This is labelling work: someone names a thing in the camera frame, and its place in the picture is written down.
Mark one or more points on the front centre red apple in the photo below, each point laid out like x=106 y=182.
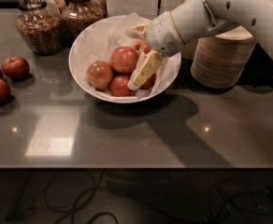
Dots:
x=118 y=87

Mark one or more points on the right glass granola jar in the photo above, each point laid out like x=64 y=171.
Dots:
x=80 y=14

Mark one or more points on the back stack of paper bowls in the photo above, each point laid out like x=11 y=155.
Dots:
x=189 y=49

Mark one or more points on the glass granola jar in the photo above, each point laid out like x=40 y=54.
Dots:
x=80 y=14
x=41 y=31

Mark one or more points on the top centre red apple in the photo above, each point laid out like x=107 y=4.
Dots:
x=124 y=59

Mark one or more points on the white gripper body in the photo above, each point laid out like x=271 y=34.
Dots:
x=161 y=34

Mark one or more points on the left glass granola jar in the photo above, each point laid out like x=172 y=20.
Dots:
x=41 y=31

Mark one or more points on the stack of paper bowls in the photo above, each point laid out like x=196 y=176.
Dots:
x=189 y=49
x=219 y=60

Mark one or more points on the white paper bowl liner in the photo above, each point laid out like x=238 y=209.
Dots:
x=96 y=44

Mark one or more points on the front stack of paper bowls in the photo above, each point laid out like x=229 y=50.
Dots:
x=219 y=60

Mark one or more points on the right front red apple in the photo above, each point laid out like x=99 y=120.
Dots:
x=149 y=83

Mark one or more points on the white bowl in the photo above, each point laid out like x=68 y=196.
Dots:
x=80 y=56

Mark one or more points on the red apple on table back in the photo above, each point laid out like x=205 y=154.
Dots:
x=16 y=68

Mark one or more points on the back right red apple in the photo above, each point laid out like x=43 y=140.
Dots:
x=140 y=46

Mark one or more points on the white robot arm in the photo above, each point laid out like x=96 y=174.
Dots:
x=203 y=18

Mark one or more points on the left yellowish red apple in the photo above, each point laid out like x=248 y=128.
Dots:
x=99 y=75

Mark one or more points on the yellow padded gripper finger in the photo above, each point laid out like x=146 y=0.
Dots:
x=146 y=66
x=138 y=32

